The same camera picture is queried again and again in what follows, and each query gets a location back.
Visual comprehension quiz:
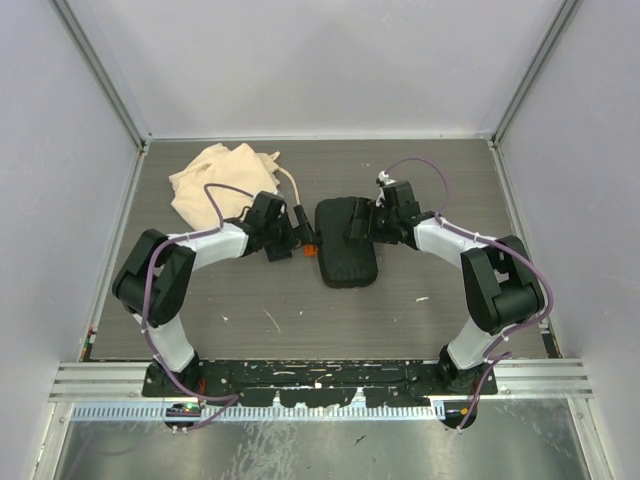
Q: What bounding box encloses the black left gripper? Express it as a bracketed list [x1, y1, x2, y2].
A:
[264, 205, 319, 262]

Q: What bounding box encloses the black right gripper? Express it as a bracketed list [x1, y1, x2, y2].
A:
[343, 198, 397, 247]

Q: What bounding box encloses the black plastic tool case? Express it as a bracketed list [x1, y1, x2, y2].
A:
[314, 196, 378, 289]

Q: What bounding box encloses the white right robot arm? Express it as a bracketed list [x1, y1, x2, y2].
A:
[347, 180, 552, 394]

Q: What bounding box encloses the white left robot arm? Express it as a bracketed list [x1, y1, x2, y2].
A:
[112, 192, 320, 396]

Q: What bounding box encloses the beige cloth bag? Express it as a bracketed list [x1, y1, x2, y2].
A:
[169, 143, 300, 231]

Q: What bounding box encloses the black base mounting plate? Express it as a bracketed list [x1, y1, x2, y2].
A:
[142, 358, 499, 408]

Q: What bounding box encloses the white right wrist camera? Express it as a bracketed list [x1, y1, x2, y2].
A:
[375, 170, 394, 207]

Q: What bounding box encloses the perforated cable tray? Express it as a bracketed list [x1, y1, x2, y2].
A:
[71, 402, 445, 422]

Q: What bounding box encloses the aluminium front rail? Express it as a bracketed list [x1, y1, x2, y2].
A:
[49, 359, 593, 405]

